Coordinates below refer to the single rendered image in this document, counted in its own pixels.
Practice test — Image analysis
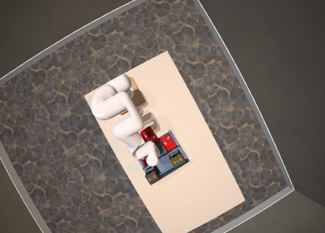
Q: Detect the dark green tool case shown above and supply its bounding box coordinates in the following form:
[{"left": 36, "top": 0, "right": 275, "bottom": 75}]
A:
[{"left": 169, "top": 150, "right": 185, "bottom": 168}]

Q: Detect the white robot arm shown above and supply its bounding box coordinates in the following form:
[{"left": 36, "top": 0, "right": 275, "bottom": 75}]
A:
[{"left": 91, "top": 74, "right": 158, "bottom": 167}]

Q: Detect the dark grey metal shelf rack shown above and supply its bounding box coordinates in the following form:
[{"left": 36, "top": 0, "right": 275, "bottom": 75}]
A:
[{"left": 138, "top": 130, "right": 190, "bottom": 186}]

